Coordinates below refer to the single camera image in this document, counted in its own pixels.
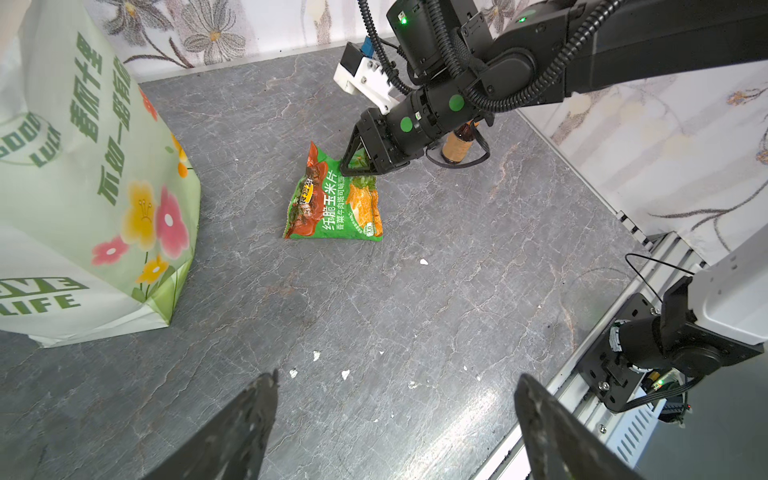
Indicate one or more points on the white floral paper bag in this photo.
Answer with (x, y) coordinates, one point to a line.
(99, 204)

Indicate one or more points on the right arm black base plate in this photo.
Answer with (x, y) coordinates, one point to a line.
(623, 353)

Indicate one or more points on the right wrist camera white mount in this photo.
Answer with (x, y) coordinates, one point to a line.
(358, 73)

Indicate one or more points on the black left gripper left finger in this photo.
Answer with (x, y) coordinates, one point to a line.
(233, 444)

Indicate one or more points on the small brown orange-capped bottle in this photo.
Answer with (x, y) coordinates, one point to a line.
(458, 143)

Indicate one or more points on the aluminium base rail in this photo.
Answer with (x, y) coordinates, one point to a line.
(588, 394)

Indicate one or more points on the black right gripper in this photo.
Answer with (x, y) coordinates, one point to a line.
(380, 143)

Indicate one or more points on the green corn chips packet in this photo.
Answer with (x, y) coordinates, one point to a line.
(328, 205)

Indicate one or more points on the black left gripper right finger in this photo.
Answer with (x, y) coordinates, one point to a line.
(557, 445)

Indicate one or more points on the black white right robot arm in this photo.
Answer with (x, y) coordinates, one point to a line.
(707, 320)

